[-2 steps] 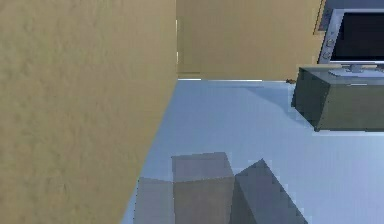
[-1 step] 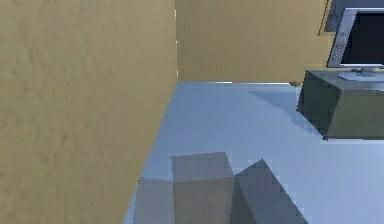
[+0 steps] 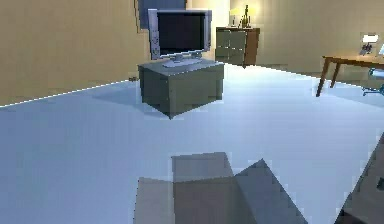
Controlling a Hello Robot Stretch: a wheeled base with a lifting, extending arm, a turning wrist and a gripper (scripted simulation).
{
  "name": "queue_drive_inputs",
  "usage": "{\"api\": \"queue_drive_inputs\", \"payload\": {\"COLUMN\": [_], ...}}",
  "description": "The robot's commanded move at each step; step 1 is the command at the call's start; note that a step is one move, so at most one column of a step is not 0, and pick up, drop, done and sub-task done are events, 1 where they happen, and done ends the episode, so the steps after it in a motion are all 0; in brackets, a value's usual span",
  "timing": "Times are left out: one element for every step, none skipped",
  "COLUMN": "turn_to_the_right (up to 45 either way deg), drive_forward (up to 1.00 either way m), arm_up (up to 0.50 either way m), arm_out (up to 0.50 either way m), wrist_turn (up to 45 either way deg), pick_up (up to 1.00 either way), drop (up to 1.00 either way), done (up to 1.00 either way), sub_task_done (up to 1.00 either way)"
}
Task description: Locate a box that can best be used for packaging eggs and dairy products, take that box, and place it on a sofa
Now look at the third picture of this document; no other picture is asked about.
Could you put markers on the silver flat television set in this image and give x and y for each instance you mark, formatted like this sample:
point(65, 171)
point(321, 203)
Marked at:
point(181, 31)

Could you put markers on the white laptop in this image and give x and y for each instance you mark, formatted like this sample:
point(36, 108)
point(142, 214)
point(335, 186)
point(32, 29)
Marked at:
point(381, 50)

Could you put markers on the brown chest with grey drawers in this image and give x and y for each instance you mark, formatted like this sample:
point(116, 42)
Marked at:
point(237, 45)

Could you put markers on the dark green bottle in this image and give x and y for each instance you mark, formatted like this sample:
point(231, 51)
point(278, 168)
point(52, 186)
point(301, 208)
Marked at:
point(246, 18)

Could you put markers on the white desk lamp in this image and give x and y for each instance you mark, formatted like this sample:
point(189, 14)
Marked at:
point(368, 41)

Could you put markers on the brown wooden desk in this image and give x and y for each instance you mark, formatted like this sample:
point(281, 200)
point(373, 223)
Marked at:
point(350, 61)

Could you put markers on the open grey cardboard box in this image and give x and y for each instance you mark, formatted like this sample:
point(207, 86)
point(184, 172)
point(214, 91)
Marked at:
point(213, 193)

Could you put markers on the teal office chair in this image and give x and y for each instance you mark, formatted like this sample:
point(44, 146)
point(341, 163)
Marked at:
point(376, 81)

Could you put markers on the grey television stand cabinet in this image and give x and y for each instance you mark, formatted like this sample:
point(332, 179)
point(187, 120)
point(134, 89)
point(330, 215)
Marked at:
point(181, 88)

